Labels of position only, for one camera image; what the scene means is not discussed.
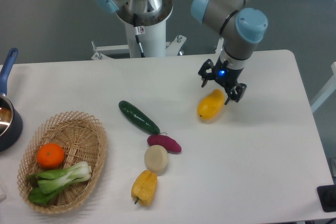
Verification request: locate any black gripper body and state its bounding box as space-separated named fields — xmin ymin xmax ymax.
xmin=213 ymin=58 xmax=245 ymax=88

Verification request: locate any orange tangerine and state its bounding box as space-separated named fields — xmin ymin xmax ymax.
xmin=36 ymin=143 xmax=65 ymax=169

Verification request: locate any white metal frame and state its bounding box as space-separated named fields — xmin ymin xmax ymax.
xmin=310 ymin=62 xmax=335 ymax=113

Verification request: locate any dark blue saucepan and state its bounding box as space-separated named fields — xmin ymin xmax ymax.
xmin=1 ymin=48 xmax=23 ymax=152

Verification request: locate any yellow mango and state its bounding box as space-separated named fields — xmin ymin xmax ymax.
xmin=197 ymin=89 xmax=225 ymax=120

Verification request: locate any purple sweet potato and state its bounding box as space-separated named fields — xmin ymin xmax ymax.
xmin=147 ymin=134 xmax=182 ymax=153

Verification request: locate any yellow bell pepper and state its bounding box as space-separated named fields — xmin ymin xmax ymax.
xmin=131 ymin=170 xmax=158 ymax=206

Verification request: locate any black device at edge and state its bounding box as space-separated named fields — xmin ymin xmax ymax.
xmin=317 ymin=185 xmax=335 ymax=212

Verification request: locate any green bok choy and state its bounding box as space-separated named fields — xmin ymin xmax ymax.
xmin=27 ymin=161 xmax=92 ymax=205

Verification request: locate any woven wicker basket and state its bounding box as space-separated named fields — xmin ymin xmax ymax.
xmin=17 ymin=111 xmax=107 ymax=214

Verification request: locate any green cucumber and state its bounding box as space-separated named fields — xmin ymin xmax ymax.
xmin=118 ymin=100 xmax=161 ymax=135

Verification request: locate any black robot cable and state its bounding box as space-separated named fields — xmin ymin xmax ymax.
xmin=132 ymin=13 xmax=146 ymax=58

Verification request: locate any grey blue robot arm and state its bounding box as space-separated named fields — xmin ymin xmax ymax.
xmin=94 ymin=0 xmax=268 ymax=102

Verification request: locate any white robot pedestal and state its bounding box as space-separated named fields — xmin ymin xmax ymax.
xmin=94 ymin=0 xmax=187 ymax=58

